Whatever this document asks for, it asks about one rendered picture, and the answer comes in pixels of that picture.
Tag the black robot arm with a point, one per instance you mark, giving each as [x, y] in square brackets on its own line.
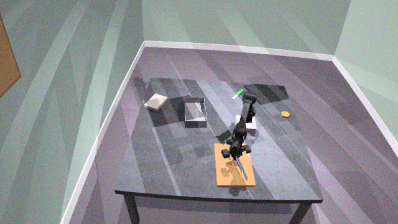
[247, 113]

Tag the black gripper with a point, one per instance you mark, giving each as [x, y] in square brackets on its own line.
[226, 153]

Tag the light wooden board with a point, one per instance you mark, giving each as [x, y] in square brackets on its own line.
[228, 173]

